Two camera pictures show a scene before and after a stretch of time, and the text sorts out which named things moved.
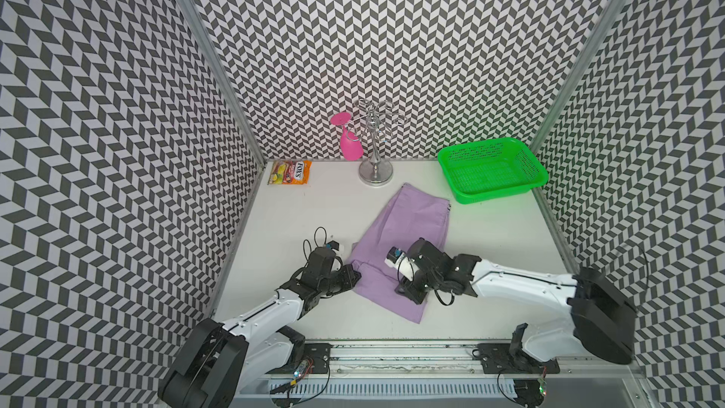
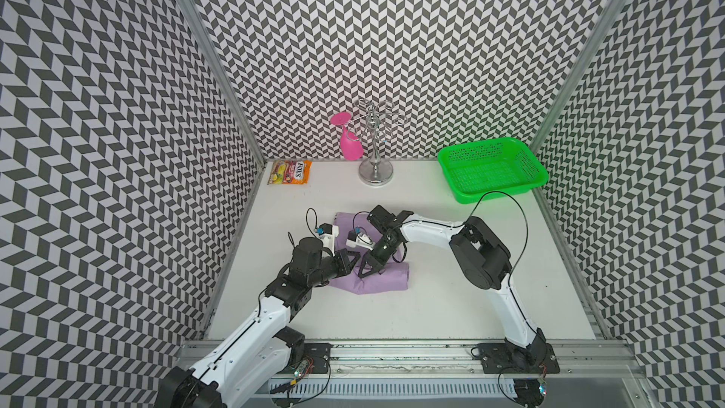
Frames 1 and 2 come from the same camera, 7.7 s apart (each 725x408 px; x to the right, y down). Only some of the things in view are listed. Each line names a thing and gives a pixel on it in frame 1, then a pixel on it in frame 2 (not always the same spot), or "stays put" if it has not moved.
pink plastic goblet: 350,144 stays put
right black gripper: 410,292 to 375,260
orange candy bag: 290,173 stays put
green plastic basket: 490,170 stays put
